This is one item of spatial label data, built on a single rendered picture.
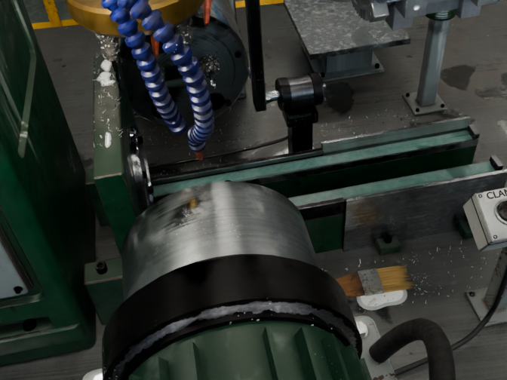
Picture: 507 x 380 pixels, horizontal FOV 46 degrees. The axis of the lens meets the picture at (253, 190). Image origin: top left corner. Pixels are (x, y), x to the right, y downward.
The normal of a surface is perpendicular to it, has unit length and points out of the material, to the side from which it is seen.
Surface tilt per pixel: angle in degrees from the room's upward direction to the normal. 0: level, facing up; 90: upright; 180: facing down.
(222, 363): 5
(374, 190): 0
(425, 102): 90
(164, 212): 25
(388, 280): 2
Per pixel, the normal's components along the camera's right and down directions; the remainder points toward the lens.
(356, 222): 0.18, 0.69
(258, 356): 0.17, -0.72
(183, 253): -0.35, -0.62
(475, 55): -0.07, -0.70
